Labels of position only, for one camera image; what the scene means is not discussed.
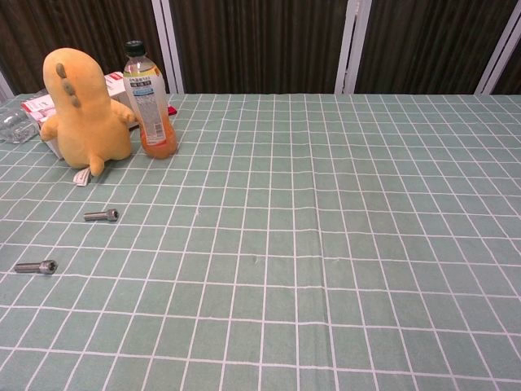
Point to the metal bolt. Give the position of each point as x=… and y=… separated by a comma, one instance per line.
x=102, y=215
x=38, y=267

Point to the green checked tablecloth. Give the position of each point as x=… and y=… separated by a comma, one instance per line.
x=309, y=244

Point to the orange drink bottle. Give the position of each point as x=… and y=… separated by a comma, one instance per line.
x=152, y=106

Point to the dark folding screen panel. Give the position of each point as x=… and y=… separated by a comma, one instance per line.
x=260, y=45
x=513, y=73
x=427, y=45
x=81, y=24

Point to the white box with red label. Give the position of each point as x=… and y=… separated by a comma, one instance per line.
x=116, y=87

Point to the yellow plush toy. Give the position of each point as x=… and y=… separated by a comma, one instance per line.
x=85, y=118

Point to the white and pink box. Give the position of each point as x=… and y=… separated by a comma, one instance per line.
x=38, y=108

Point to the clear plastic water bottle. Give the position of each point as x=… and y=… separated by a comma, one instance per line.
x=16, y=126

